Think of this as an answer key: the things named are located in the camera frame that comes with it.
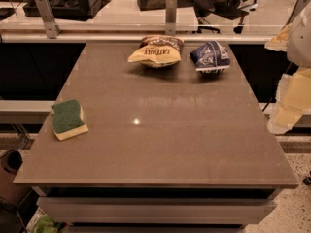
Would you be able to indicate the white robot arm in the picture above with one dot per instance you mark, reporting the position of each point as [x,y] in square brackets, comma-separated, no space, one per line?
[299,41]

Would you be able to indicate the black tray on counter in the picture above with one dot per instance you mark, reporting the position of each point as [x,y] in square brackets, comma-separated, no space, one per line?
[81,10]

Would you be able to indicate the blue chip bag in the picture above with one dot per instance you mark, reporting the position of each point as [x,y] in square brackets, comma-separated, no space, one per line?
[211,57]

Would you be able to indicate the brown bin at left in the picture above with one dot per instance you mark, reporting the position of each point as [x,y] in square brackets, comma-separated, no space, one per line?
[10,192]

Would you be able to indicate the green bag under table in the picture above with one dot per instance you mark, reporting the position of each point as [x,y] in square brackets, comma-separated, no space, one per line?
[46,225]

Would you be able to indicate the black office chair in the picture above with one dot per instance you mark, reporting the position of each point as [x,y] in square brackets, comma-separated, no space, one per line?
[233,4]

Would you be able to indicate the centre metal rail bracket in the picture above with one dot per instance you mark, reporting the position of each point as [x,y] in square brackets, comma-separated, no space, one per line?
[170,17]

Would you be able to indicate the white table drawer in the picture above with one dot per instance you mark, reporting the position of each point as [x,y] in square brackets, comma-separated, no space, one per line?
[156,211]

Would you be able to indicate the green yellow sponge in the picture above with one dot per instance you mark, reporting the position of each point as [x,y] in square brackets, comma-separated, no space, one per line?
[68,120]

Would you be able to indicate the metal rail bracket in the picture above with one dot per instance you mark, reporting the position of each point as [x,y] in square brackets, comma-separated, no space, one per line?
[170,17]
[45,11]

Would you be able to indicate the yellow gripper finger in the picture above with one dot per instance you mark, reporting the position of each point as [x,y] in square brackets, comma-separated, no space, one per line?
[280,41]
[293,99]

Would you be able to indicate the left metal rail bracket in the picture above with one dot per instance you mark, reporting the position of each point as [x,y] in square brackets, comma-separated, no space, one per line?
[45,11]

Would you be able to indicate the yellow chip bag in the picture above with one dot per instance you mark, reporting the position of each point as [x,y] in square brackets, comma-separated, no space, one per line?
[158,51]

